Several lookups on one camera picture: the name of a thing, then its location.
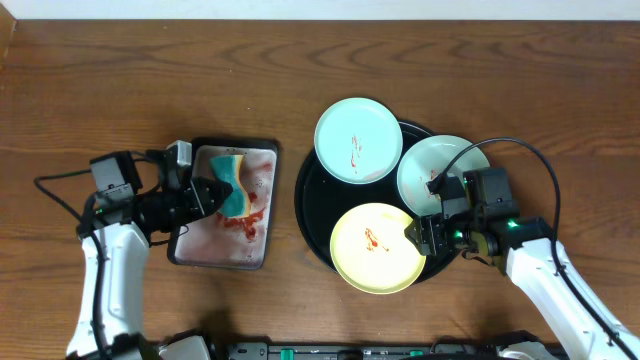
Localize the green and yellow sponge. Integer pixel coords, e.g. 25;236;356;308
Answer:
209;154;250;218

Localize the rectangular black sponge tray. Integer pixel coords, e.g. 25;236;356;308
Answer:
167;137;279;270

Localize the round black tray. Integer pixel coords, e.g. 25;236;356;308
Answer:
294;119;464;285

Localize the yellow plate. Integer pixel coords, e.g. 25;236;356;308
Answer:
330;203;426;295

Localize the small mint green plate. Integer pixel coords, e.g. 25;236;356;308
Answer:
314;97;403;185

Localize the large mint green plate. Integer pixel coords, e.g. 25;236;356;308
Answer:
397;135;471;216

